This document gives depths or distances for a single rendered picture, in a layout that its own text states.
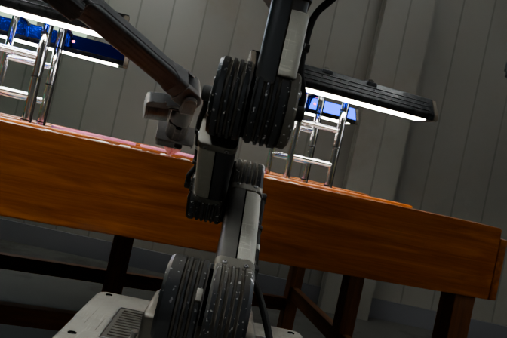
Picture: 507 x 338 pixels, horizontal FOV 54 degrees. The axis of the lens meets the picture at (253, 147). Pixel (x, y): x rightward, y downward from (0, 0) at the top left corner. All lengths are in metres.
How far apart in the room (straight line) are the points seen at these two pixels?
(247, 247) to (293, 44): 0.29
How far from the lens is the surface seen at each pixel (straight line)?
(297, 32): 0.64
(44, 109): 1.82
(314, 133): 1.91
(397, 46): 3.22
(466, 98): 3.45
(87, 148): 1.08
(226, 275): 0.65
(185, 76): 1.20
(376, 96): 1.55
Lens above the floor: 0.80
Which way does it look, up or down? 2 degrees up
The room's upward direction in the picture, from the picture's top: 12 degrees clockwise
